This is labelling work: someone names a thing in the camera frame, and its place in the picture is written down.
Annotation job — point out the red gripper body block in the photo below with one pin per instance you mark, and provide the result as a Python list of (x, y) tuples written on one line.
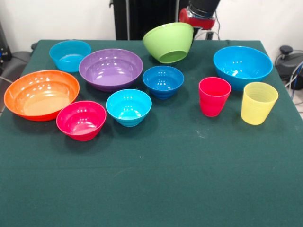
[(201, 22)]

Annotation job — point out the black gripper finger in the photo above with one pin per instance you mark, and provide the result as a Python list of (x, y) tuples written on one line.
[(196, 33)]

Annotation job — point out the green bowl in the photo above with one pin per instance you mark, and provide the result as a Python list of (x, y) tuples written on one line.
[(165, 40)]

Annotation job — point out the large blue bowl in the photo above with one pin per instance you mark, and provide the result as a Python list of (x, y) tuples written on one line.
[(242, 63)]

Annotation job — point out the small dark blue bowl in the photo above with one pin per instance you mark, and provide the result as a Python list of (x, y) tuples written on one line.
[(163, 81)]

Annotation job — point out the pink cup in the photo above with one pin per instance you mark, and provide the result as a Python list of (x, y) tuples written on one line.
[(214, 101)]

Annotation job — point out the purple bowl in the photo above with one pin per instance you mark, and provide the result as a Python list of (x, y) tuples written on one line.
[(111, 71)]

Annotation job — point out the yellow cup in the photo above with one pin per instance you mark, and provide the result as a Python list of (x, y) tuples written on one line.
[(259, 106)]

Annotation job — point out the grey round floor base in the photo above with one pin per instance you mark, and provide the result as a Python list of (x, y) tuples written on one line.
[(291, 61), (16, 59)]

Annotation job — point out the small cyan bowl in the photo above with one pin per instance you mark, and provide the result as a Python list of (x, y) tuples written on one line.
[(128, 107)]

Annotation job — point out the translucent blue bowl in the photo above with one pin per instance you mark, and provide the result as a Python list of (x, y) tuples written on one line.
[(67, 55)]

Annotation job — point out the pink bowl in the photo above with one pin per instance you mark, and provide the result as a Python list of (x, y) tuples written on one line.
[(81, 120)]

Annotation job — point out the dark green table cloth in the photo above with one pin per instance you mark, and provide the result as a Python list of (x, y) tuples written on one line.
[(151, 177)]

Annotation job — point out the orange bowl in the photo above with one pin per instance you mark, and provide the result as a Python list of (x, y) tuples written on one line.
[(40, 94)]

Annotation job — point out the dark equipment unit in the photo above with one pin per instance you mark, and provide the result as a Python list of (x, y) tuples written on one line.
[(4, 52)]

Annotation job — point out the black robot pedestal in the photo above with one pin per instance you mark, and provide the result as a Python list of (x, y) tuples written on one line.
[(142, 16)]

